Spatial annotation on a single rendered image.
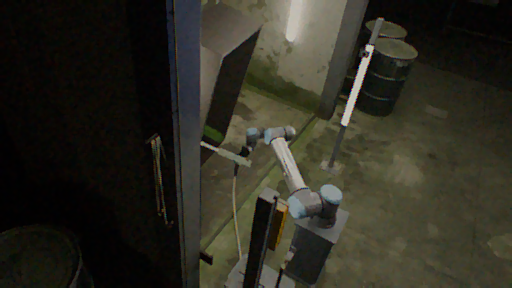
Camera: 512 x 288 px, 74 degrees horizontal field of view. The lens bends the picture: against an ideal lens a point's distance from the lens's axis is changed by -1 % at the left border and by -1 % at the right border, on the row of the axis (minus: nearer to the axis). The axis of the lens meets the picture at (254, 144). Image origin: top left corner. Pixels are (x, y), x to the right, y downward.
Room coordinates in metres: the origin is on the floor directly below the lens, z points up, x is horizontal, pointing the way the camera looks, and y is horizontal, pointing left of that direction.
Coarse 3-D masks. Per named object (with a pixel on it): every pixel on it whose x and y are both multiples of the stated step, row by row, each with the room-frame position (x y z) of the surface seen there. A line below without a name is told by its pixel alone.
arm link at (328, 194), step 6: (324, 186) 1.60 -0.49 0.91; (330, 186) 1.61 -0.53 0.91; (318, 192) 1.56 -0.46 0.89; (324, 192) 1.54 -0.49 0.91; (330, 192) 1.55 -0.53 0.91; (336, 192) 1.57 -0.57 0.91; (324, 198) 1.50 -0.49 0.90; (330, 198) 1.50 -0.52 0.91; (336, 198) 1.51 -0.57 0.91; (324, 204) 1.48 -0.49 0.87; (330, 204) 1.49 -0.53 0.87; (336, 204) 1.49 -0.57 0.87; (324, 210) 1.46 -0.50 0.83; (330, 210) 1.48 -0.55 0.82; (336, 210) 1.51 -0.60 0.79; (324, 216) 1.49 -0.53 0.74; (330, 216) 1.49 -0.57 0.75
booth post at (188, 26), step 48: (144, 0) 1.09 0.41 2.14; (192, 0) 1.17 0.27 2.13; (144, 48) 1.10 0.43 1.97; (192, 48) 1.17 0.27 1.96; (144, 96) 1.11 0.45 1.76; (192, 96) 1.17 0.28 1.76; (144, 144) 1.13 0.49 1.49; (192, 144) 1.16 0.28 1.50; (192, 192) 1.16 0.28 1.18; (192, 240) 1.15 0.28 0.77
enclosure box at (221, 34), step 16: (208, 16) 2.21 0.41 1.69; (224, 16) 2.29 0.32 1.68; (240, 16) 2.36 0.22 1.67; (208, 32) 2.02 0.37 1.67; (224, 32) 2.08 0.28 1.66; (240, 32) 2.14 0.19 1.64; (256, 32) 2.39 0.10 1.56; (208, 48) 1.84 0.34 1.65; (224, 48) 1.89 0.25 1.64; (240, 48) 2.43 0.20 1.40; (208, 64) 1.84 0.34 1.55; (224, 64) 2.47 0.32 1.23; (240, 64) 2.42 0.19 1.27; (208, 80) 1.84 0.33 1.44; (224, 80) 2.47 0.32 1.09; (240, 80) 2.42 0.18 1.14; (208, 96) 1.84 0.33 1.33; (224, 96) 2.47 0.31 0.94; (208, 112) 2.52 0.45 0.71; (224, 112) 2.47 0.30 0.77; (208, 128) 2.52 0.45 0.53; (224, 128) 2.46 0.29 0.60; (208, 144) 2.35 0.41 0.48
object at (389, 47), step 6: (378, 42) 4.33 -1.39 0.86; (384, 42) 4.36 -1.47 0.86; (390, 42) 4.39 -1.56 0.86; (396, 42) 4.42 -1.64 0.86; (378, 48) 4.14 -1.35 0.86; (384, 48) 4.17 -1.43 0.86; (390, 48) 4.19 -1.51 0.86; (396, 48) 4.22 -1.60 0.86; (402, 48) 4.25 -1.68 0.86; (408, 48) 4.27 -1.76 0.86; (390, 54) 4.01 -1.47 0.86; (396, 54) 4.04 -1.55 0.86; (402, 54) 4.06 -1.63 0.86; (408, 54) 4.09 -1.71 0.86; (414, 54) 4.11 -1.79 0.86
